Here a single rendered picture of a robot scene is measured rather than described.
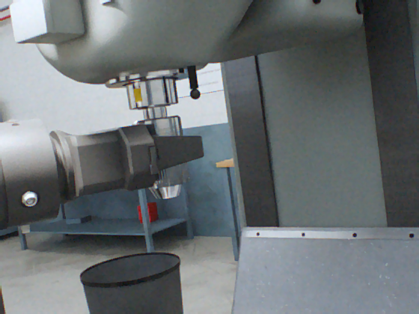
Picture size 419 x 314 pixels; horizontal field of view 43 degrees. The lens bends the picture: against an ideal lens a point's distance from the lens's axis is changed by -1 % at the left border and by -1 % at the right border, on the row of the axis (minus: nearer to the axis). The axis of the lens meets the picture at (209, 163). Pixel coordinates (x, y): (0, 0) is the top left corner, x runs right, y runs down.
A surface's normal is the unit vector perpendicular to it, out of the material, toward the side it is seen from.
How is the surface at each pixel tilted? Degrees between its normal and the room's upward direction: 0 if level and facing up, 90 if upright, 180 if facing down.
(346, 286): 62
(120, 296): 94
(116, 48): 125
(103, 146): 90
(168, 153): 90
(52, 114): 90
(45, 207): 130
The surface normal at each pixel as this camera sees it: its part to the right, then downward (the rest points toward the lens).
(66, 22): 0.81, -0.07
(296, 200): -0.57, 0.14
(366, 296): -0.56, -0.33
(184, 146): 0.50, 0.00
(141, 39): 0.29, 0.66
